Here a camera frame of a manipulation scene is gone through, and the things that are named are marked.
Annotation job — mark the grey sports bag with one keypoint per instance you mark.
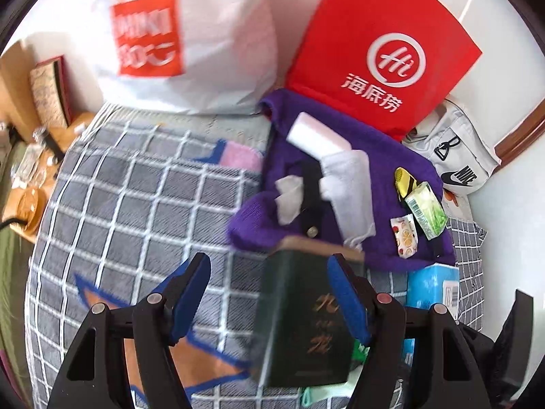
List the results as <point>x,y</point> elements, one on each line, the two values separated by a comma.
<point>455,145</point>

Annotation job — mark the round wooden tin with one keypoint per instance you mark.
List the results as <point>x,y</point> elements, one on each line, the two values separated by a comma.
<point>30,204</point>

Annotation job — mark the blue tissue pack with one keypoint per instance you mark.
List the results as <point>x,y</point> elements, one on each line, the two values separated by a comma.
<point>430,285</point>

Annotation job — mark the red paper bag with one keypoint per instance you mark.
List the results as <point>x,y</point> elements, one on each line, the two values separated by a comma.
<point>374,30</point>

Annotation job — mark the green snack packet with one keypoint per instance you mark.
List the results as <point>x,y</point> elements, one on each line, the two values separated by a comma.
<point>361,352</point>

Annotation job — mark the framed picture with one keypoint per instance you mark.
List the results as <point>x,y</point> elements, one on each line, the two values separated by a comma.
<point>49,91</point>

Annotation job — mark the white plastic shopping bag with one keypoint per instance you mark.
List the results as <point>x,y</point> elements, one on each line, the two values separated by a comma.
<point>213,30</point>

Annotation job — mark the mint green packet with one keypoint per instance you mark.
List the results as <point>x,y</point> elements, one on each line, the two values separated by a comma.
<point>310,396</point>

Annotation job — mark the green pocket tissue pack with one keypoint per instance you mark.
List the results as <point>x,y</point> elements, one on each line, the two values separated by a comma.
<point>425,211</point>

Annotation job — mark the yellow and black packet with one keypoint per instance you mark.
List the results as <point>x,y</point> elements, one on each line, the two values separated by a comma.
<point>404,183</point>

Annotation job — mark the orange fruit print packet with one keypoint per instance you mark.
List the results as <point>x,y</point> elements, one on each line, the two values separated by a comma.
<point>404,238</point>

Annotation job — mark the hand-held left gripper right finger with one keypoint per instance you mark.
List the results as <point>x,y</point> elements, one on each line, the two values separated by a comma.
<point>347,302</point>

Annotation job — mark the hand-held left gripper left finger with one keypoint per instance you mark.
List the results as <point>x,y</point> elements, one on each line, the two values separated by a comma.
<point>190,302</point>

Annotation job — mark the wooden bedside furniture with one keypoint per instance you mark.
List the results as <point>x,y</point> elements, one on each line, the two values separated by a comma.
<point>17,93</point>

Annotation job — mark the white wrap piece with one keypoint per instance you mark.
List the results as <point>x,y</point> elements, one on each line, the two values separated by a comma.
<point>289,198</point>

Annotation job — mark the white rectangular box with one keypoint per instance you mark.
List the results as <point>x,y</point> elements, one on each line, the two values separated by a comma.
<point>317,136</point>

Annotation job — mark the glass bottle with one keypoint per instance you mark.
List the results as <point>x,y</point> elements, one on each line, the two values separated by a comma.
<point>41,136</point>

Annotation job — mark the purple sweater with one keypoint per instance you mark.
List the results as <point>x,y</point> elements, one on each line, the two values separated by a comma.
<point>383,153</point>

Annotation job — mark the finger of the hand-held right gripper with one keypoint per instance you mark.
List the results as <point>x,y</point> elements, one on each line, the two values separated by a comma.
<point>521,328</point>

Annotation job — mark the wooden bed frame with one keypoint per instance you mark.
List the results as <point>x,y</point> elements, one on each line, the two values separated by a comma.
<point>523,136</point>

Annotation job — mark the dark green box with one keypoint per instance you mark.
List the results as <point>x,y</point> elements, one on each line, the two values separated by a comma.
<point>293,306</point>

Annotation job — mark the grey checked blanket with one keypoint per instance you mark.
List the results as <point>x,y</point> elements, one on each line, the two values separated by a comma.
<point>127,204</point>

